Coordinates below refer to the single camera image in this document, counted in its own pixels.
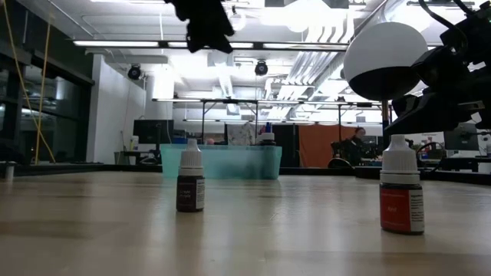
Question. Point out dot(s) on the black metal workstation frame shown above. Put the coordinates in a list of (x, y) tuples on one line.
[(238, 101)]

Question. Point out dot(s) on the white globe lamp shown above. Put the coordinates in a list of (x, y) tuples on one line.
[(383, 50)]

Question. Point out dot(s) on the black office chair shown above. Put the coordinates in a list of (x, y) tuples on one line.
[(339, 164)]

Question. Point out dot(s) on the black partition panel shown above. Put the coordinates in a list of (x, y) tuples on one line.
[(287, 142)]

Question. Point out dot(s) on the orange curtain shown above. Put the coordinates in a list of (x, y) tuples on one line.
[(310, 145)]

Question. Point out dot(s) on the black aluminium rig frame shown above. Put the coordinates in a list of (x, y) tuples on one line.
[(76, 167)]

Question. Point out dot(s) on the teal translucent plastic bin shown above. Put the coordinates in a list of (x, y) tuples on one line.
[(230, 163)]

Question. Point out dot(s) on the small white cylinder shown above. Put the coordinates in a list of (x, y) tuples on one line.
[(9, 174)]

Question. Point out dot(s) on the black computer monitor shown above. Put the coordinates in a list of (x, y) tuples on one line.
[(460, 136), (153, 132)]

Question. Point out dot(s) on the long white light bar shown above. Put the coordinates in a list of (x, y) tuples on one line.
[(115, 43)]

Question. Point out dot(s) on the black round hanging fixture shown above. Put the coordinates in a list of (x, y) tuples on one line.
[(134, 72), (261, 68)]

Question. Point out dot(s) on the small red-label colouring bottle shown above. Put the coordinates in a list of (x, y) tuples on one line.
[(399, 211)]

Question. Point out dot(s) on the person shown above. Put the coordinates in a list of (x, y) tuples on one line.
[(354, 149)]

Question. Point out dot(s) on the small purple-label colouring bottle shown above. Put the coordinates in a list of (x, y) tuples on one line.
[(190, 195)]

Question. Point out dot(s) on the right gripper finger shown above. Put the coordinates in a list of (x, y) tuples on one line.
[(441, 111), (433, 123)]

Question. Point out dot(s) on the white patterned cloth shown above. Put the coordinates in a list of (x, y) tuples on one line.
[(241, 134)]

